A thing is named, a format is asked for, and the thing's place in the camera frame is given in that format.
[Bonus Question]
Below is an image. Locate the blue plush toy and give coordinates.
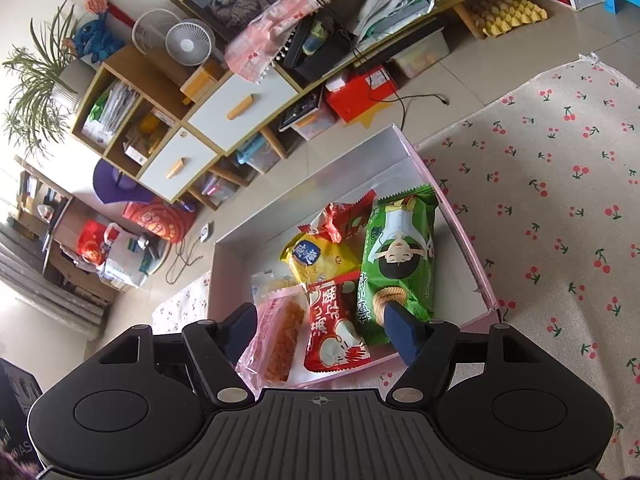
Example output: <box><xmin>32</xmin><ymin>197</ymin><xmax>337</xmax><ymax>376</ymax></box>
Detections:
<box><xmin>72</xmin><ymin>17</ymin><xmax>126</xmax><ymax>63</ymax></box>

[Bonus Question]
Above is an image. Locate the yellow cracker packet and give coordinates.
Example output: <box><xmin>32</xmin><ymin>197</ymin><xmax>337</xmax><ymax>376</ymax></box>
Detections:
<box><xmin>279</xmin><ymin>232</ymin><xmax>362</xmax><ymax>286</ymax></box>

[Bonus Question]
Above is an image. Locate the black floor cable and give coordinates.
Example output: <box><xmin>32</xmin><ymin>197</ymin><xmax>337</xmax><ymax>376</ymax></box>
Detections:
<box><xmin>165</xmin><ymin>235</ymin><xmax>211</xmax><ymax>286</ymax></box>

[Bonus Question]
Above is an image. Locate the pink cardboard box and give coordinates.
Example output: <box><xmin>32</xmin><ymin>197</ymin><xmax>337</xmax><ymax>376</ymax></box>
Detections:
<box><xmin>207</xmin><ymin>124</ymin><xmax>503</xmax><ymax>391</ymax></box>

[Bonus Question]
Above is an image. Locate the low wooden cabinet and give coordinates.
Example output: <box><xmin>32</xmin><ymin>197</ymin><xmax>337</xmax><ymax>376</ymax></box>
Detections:
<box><xmin>260</xmin><ymin>0</ymin><xmax>576</xmax><ymax>161</ymax></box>

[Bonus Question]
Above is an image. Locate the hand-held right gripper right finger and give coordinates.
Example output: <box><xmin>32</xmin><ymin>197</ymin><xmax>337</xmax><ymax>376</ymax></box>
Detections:
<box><xmin>384</xmin><ymin>300</ymin><xmax>541</xmax><ymax>407</ymax></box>

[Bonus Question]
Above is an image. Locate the pink cherry cloth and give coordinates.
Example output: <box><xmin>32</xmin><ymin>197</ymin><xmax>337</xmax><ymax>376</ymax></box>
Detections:
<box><xmin>225</xmin><ymin>0</ymin><xmax>376</xmax><ymax>83</ymax></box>

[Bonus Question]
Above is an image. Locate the white desk fan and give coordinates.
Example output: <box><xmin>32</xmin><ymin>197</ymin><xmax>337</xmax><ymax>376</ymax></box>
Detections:
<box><xmin>165</xmin><ymin>19</ymin><xmax>216</xmax><ymax>62</ymax></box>

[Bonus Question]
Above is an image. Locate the grey curtain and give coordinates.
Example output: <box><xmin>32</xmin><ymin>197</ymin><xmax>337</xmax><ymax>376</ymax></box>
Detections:
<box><xmin>0</xmin><ymin>230</ymin><xmax>106</xmax><ymax>341</ymax></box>

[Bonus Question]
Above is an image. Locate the yellow egg tray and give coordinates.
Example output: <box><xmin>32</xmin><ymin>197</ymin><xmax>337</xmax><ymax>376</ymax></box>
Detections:
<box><xmin>462</xmin><ymin>0</ymin><xmax>546</xmax><ymax>41</ymax></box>

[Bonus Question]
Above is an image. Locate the black framed tablet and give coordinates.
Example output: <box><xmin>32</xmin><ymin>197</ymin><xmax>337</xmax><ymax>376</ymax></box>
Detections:
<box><xmin>277</xmin><ymin>91</ymin><xmax>323</xmax><ymax>133</ymax></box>

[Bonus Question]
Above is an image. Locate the blue-lid clear storage box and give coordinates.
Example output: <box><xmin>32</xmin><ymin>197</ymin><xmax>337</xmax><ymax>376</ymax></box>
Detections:
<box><xmin>235</xmin><ymin>135</ymin><xmax>281</xmax><ymax>176</ymax></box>

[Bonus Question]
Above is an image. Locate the pink snack packet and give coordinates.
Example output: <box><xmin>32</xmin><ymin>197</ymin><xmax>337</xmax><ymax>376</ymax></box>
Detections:
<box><xmin>234</xmin><ymin>284</ymin><xmax>308</xmax><ymax>388</ymax></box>

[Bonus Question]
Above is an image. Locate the black case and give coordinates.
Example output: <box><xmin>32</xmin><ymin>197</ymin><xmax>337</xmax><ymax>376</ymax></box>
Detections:
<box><xmin>282</xmin><ymin>15</ymin><xmax>361</xmax><ymax>86</ymax></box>

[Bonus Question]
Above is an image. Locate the pile of papers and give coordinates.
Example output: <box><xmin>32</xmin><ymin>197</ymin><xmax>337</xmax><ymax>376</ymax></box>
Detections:
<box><xmin>352</xmin><ymin>0</ymin><xmax>436</xmax><ymax>56</ymax></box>

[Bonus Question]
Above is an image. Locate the red snack packet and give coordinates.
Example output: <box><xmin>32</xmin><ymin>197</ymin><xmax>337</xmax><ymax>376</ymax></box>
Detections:
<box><xmin>299</xmin><ymin>191</ymin><xmax>377</xmax><ymax>243</ymax></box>
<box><xmin>302</xmin><ymin>274</ymin><xmax>373</xmax><ymax>373</ymax></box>

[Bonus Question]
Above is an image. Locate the wooden bookshelf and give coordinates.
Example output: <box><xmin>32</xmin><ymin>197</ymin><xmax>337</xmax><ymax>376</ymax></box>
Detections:
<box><xmin>15</xmin><ymin>160</ymin><xmax>116</xmax><ymax>311</ymax></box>

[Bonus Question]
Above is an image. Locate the potted green plant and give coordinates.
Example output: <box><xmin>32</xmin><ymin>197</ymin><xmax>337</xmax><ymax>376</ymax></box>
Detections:
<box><xmin>2</xmin><ymin>0</ymin><xmax>101</xmax><ymax>156</ymax></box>

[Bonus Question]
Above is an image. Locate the white drawer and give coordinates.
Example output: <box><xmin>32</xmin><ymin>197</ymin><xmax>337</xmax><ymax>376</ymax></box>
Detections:
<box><xmin>137</xmin><ymin>127</ymin><xmax>223</xmax><ymax>203</ymax></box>
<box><xmin>187</xmin><ymin>67</ymin><xmax>303</xmax><ymax>153</ymax></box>

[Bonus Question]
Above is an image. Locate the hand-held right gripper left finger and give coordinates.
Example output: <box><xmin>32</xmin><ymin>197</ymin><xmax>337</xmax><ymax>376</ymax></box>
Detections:
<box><xmin>97</xmin><ymin>301</ymin><xmax>258</xmax><ymax>408</ymax></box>

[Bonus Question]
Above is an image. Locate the red gift bag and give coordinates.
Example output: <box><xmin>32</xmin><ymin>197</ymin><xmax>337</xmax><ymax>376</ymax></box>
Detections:
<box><xmin>77</xmin><ymin>220</ymin><xmax>118</xmax><ymax>266</ymax></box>

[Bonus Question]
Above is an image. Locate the white shopping bag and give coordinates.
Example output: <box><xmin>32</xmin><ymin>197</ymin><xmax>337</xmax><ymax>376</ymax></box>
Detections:
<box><xmin>97</xmin><ymin>222</ymin><xmax>166</xmax><ymax>288</ymax></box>

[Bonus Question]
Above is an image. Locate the white fan guard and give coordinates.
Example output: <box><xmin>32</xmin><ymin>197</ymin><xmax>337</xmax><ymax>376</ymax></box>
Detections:
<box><xmin>132</xmin><ymin>8</ymin><xmax>178</xmax><ymax>56</ymax></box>

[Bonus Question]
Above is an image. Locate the black power cable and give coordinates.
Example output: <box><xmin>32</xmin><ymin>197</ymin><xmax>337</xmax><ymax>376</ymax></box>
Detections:
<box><xmin>295</xmin><ymin>0</ymin><xmax>451</xmax><ymax>133</ymax></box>

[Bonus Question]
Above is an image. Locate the round red bag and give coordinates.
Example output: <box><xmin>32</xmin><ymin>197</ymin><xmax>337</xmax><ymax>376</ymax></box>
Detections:
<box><xmin>122</xmin><ymin>197</ymin><xmax>193</xmax><ymax>243</ymax></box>

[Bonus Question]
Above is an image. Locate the purple hat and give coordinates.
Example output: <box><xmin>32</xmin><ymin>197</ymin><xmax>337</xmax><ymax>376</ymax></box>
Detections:
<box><xmin>92</xmin><ymin>157</ymin><xmax>156</xmax><ymax>206</ymax></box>

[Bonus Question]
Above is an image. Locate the yellow cardboard box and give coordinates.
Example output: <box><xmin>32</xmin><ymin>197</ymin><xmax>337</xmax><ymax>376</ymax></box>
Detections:
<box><xmin>180</xmin><ymin>60</ymin><xmax>223</xmax><ymax>98</ymax></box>

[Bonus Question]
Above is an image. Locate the red box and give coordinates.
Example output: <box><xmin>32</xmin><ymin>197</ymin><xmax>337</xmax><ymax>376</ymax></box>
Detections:
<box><xmin>325</xmin><ymin>67</ymin><xmax>399</xmax><ymax>123</ymax></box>

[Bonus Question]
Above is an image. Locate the small clear snack packet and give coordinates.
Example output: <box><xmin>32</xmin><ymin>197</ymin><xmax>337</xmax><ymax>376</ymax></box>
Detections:
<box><xmin>250</xmin><ymin>269</ymin><xmax>293</xmax><ymax>295</ymax></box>

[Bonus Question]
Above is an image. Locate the cherry print tablecloth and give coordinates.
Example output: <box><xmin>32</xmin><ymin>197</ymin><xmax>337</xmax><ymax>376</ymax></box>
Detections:
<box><xmin>150</xmin><ymin>52</ymin><xmax>640</xmax><ymax>480</ymax></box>

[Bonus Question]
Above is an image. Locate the green chips packet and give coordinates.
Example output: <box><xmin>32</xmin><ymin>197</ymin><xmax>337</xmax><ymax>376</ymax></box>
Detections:
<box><xmin>354</xmin><ymin>185</ymin><xmax>440</xmax><ymax>346</ymax></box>

